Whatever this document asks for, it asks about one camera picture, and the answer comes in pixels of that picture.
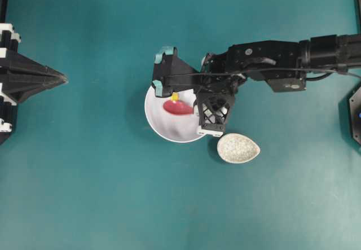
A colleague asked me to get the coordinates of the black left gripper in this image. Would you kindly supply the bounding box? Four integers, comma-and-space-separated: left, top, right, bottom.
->
0, 23, 68, 145

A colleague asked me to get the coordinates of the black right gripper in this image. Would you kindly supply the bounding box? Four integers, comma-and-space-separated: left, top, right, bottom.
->
194, 92, 235, 137

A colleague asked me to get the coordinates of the pink plastic spoon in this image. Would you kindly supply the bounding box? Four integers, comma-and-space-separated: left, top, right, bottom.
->
163, 100, 194, 115

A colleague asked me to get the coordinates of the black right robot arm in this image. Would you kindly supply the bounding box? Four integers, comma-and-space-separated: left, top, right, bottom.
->
196, 34, 360, 137

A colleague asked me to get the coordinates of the yellow hexagonal prism block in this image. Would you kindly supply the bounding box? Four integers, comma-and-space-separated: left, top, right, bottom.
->
171, 93, 179, 102

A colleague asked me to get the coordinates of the white round bowl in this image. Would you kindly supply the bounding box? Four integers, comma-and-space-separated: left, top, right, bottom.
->
144, 87, 204, 143

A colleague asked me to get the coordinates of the speckled egg-shaped spoon rest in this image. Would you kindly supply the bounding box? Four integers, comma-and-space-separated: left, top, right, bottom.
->
217, 133, 261, 164

